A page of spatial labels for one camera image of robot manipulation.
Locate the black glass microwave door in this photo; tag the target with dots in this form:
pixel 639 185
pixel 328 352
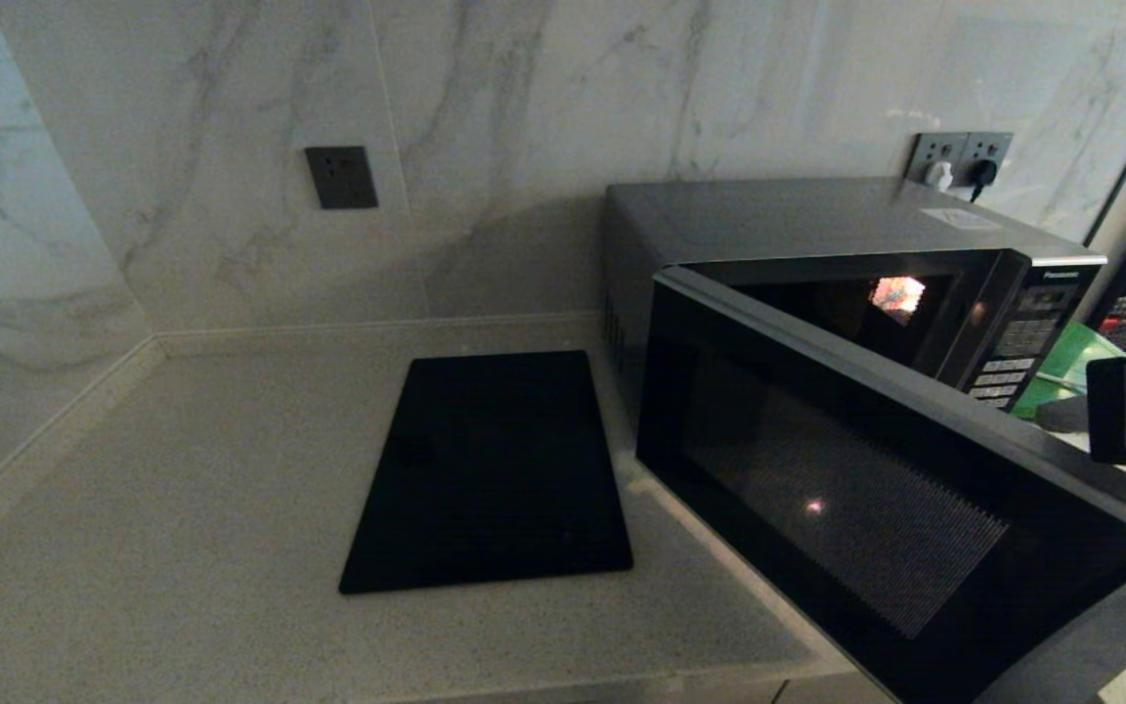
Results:
pixel 866 508

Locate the green cutting board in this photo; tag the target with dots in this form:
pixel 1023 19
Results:
pixel 1071 357

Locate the black power plug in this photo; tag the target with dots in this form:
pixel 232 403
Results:
pixel 983 173

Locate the white power plug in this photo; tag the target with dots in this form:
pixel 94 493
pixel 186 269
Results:
pixel 938 176

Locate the black induction cooktop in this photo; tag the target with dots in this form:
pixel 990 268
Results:
pixel 485 469

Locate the dark grey single wall socket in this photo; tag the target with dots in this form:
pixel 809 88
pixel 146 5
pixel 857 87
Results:
pixel 341 178

